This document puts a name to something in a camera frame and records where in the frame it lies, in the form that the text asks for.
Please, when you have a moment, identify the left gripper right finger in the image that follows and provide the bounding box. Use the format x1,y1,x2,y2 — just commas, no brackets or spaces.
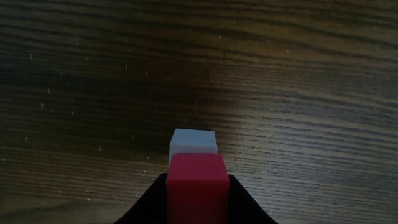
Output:
228,174,279,224

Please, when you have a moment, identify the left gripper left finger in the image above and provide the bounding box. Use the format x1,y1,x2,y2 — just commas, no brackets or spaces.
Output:
113,173,169,224

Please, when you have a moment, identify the red cube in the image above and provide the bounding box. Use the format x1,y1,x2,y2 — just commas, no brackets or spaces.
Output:
165,152,231,224

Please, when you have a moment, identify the white cube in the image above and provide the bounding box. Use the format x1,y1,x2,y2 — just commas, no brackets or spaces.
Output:
169,128,218,166

